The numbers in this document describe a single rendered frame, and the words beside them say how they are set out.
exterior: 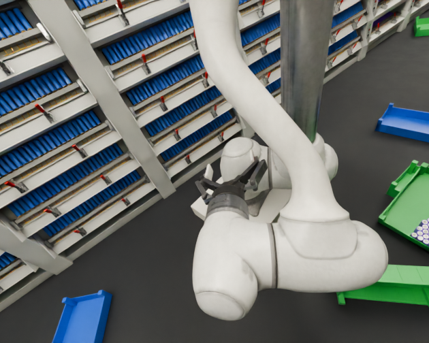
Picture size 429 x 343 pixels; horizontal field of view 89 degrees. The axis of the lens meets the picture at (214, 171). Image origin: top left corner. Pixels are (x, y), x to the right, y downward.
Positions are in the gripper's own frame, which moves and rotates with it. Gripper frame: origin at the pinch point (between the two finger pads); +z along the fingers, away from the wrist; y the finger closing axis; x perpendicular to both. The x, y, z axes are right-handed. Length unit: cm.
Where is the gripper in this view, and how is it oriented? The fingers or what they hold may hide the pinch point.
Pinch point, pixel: (230, 162)
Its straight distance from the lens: 64.8
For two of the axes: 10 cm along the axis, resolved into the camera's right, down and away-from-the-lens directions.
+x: 4.0, 8.0, 4.5
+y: -9.1, 3.0, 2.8
